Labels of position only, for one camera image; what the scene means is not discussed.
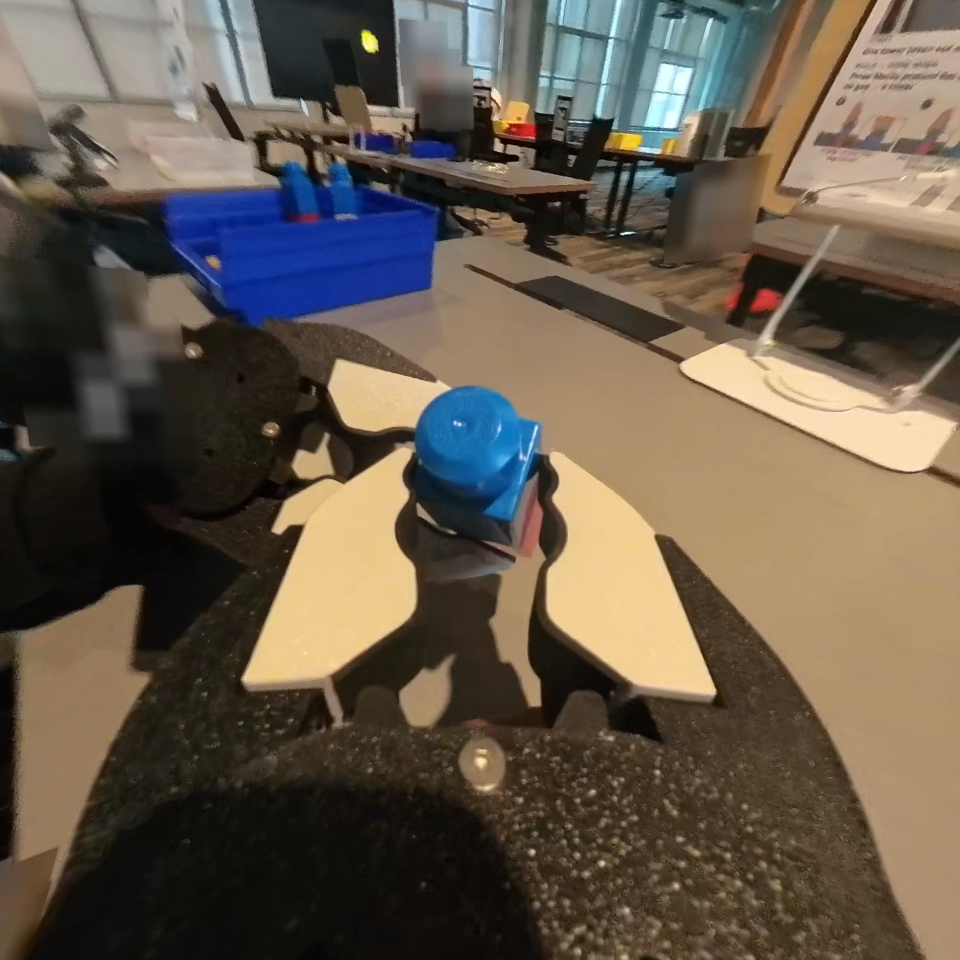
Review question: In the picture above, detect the black desk mat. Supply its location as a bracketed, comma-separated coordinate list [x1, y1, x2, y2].
[517, 275, 685, 342]

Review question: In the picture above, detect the blue mega block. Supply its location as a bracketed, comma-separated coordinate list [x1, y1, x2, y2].
[411, 386, 543, 552]

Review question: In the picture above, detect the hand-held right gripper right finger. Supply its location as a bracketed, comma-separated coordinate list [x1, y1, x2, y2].
[534, 452, 720, 705]

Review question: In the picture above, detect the black monitor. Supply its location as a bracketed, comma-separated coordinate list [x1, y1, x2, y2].
[251, 0, 400, 108]

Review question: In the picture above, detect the white clipboard stand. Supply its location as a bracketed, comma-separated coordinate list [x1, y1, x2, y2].
[750, 168, 960, 414]

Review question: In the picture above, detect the black office chair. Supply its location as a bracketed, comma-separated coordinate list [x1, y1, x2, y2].
[536, 112, 615, 181]

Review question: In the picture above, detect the red mega block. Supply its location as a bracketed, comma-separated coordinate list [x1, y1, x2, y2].
[487, 480, 546, 561]

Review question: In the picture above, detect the group of mega block towers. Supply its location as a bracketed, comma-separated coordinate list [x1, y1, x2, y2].
[279, 161, 361, 224]

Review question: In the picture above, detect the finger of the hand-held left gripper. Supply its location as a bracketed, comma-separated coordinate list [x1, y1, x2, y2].
[327, 358, 451, 435]
[271, 433, 348, 535]

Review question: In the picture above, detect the background office desk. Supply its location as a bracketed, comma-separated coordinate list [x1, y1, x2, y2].
[322, 142, 597, 254]
[495, 131, 699, 234]

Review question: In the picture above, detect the large blue plastic bin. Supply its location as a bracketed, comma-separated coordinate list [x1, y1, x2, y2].
[161, 183, 421, 301]

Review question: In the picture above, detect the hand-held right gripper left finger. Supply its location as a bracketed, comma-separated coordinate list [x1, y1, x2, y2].
[240, 447, 421, 725]

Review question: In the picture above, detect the wooden clipboard with instruction sheet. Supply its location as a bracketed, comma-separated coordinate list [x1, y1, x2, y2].
[776, 0, 960, 219]

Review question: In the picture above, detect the white desk mat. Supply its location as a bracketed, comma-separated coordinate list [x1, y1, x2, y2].
[678, 337, 959, 474]

